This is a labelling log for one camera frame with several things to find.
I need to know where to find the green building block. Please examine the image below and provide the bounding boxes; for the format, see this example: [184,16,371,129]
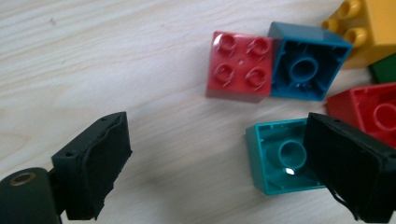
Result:
[368,52,396,84]

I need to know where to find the pile of coloured building blocks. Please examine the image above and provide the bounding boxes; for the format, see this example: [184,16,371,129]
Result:
[205,0,396,105]

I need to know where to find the red building block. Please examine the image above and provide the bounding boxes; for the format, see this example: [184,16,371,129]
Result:
[325,82,396,148]

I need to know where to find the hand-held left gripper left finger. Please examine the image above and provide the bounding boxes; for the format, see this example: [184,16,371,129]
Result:
[50,111,134,221]

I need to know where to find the teal building block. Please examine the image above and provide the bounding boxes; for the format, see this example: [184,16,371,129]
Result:
[245,117,326,197]

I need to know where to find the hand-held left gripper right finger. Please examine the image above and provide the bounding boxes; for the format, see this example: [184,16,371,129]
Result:
[302,112,396,224]

